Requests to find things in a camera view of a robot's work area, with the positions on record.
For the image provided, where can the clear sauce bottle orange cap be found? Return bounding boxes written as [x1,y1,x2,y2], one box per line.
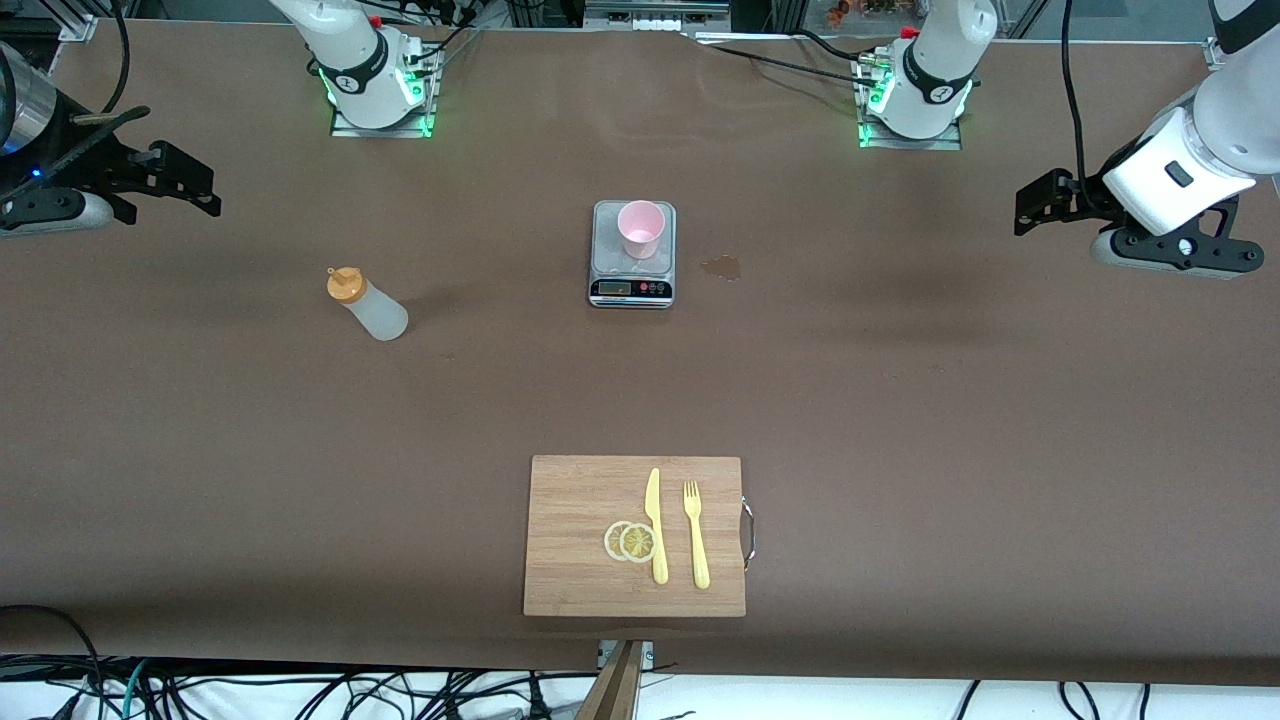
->
[326,266,410,343]

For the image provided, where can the white power strip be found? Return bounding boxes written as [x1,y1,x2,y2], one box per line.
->
[583,0,733,33]

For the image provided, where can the black looped floor cable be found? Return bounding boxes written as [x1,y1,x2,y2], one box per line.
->
[0,604,106,720]

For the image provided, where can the pink plastic cup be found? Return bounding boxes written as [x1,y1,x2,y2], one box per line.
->
[617,200,667,261]

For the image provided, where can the silver digital kitchen scale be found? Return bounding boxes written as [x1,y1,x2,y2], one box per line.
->
[588,200,678,309]

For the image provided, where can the teal floor cable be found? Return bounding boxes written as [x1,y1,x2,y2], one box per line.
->
[118,657,153,720]

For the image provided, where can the long black base cable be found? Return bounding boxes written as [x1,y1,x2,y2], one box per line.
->
[690,40,867,83]

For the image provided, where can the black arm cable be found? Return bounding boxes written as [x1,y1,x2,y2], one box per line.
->
[1062,0,1103,213]
[0,0,153,201]

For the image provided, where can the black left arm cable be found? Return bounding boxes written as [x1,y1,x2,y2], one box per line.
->
[1062,0,1103,213]

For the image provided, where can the wooden cutting board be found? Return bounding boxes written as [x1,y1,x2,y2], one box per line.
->
[522,455,757,618]

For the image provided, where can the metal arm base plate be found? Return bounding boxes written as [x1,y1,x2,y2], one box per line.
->
[330,40,438,139]
[858,55,963,151]

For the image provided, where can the wooden beam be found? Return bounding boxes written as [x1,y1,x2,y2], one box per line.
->
[575,640,643,720]

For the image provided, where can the yellow plastic knife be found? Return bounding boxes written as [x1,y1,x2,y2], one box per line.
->
[644,467,670,586]

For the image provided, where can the yellow plastic fork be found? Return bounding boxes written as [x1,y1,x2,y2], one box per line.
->
[683,480,712,590]

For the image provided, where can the brown table cover sheet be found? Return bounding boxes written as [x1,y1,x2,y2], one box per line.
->
[0,20,1280,688]

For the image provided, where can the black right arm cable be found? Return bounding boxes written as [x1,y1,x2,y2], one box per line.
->
[0,0,153,201]

